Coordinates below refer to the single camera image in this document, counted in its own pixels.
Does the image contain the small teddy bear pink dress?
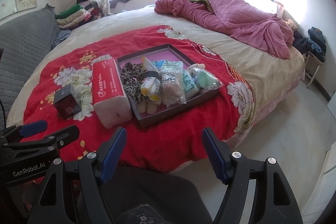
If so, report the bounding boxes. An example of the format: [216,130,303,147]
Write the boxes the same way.
[136,101,158,115]

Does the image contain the green white patterned tissue pack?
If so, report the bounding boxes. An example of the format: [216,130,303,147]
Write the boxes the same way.
[182,70,199,101]

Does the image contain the clear plastic bag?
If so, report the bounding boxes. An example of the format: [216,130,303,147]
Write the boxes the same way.
[161,73,187,108]

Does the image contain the leopard print cloth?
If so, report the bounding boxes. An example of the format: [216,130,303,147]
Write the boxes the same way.
[121,62,147,103]

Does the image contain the mint green item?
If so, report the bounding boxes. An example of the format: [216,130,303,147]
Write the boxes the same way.
[194,70,222,91]

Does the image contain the cream teddy bear purple dress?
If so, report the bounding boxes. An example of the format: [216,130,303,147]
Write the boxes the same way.
[187,64,206,78]

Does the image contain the red tissue pack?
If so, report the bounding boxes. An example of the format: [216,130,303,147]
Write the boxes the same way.
[92,59,132,128]

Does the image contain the dark blue small box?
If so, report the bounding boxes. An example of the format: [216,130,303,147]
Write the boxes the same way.
[53,84,81,120]

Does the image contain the red floral blanket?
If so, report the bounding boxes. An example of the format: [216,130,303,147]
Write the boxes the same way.
[23,25,255,172]

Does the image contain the beige bed sheet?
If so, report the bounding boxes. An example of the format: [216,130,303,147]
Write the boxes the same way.
[6,4,306,147]

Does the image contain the shallow box tray pink book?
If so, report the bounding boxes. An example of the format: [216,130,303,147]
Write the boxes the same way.
[117,44,222,128]

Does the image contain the grey quilted headboard cover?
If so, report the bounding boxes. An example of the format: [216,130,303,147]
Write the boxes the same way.
[1,5,60,114]

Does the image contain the pink quilted comforter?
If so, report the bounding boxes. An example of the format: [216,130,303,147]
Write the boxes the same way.
[154,0,293,59]

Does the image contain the dark clothes on stool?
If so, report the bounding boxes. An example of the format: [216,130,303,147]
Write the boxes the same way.
[293,27,326,63]

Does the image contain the stack of folded clothes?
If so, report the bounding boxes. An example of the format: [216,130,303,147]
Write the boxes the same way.
[55,0,104,30]

